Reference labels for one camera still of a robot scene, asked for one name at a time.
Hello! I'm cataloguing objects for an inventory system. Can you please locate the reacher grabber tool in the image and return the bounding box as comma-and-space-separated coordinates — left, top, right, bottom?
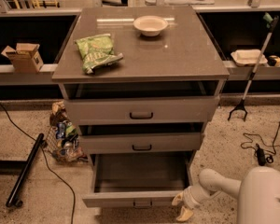
228, 12, 279, 120

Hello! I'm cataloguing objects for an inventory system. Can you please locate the white takeout container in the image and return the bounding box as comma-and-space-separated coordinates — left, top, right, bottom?
231, 49, 267, 66

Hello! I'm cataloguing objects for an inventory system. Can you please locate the grey bottom drawer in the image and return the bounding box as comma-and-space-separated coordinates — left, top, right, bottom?
82, 151, 192, 208

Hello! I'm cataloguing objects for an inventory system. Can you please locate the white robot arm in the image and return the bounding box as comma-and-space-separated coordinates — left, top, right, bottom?
172, 166, 280, 224

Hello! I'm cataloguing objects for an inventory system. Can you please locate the grey middle drawer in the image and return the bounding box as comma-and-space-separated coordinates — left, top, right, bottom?
79, 122, 204, 154

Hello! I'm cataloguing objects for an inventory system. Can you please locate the white paper bowl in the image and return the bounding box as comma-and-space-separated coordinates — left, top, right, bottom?
133, 16, 168, 37

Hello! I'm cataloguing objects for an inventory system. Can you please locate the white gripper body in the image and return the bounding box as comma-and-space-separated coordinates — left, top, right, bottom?
182, 186, 201, 209

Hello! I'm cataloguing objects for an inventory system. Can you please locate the wire basket with snacks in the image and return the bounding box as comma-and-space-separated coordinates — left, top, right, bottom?
45, 101, 88, 162

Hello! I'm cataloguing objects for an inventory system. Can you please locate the grey drawer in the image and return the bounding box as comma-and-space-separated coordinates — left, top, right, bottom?
64, 81, 219, 125
79, 122, 204, 154
82, 151, 192, 208

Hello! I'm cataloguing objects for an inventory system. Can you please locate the black pole on floor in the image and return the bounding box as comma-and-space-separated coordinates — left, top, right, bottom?
6, 133, 44, 208

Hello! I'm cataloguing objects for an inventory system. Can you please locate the brown cardboard box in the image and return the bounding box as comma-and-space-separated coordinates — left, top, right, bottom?
1, 43, 44, 74

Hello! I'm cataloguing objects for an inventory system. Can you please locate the yellow tape measure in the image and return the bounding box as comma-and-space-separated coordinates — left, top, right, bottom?
268, 55, 280, 66

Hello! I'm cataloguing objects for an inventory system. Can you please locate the grey drawer cabinet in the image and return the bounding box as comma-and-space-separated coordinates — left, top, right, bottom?
51, 6, 231, 161

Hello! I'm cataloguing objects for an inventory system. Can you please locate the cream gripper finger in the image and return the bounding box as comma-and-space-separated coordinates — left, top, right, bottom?
176, 205, 193, 222
172, 192, 183, 206

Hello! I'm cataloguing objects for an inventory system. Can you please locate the green chip bag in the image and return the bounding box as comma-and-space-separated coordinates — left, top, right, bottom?
75, 34, 123, 74

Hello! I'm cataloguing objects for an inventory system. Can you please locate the grey top drawer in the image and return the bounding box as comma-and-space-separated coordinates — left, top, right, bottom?
64, 81, 219, 125

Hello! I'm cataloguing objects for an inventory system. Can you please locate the black power adapter with cable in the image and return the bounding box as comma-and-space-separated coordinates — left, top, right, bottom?
240, 119, 280, 166

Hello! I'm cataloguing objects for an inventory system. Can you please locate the black floor cable left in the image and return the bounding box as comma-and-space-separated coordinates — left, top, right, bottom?
0, 89, 77, 224

